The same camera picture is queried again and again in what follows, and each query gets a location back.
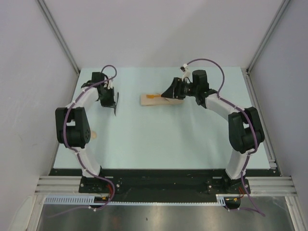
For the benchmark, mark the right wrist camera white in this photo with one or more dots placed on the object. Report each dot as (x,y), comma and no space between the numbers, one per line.
(186,72)

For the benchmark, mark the right aluminium frame post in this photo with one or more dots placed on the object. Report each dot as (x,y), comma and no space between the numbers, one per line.
(269,33)

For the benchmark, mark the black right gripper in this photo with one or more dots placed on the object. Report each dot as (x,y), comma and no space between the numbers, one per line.
(174,90)

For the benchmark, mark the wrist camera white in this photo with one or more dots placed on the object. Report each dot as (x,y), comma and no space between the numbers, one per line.
(110,83)
(186,72)

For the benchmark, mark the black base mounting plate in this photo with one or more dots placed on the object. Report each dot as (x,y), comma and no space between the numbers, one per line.
(162,186)

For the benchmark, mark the right aluminium table rail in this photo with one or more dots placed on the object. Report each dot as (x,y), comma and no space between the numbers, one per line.
(253,98)

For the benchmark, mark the beige cloth napkin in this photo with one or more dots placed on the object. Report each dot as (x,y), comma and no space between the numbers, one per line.
(158,101)

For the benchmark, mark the light wooden spoon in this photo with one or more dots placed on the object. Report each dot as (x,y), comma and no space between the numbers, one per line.
(93,135)

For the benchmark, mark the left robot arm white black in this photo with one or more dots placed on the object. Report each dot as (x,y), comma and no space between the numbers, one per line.
(72,125)

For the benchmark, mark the aluminium frame post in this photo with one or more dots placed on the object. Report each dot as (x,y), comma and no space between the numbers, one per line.
(269,33)
(42,5)

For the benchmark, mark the front aluminium cross rail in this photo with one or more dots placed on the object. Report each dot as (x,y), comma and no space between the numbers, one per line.
(260,186)

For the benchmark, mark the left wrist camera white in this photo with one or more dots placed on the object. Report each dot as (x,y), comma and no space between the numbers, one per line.
(110,83)

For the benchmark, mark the left aluminium frame post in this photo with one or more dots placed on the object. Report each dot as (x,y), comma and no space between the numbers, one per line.
(42,5)

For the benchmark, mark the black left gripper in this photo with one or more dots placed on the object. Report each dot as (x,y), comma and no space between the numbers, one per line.
(111,102)

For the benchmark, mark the orange wooden spoon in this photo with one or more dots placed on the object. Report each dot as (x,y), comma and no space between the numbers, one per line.
(152,96)

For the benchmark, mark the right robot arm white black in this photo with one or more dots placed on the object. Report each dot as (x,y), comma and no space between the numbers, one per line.
(244,126)

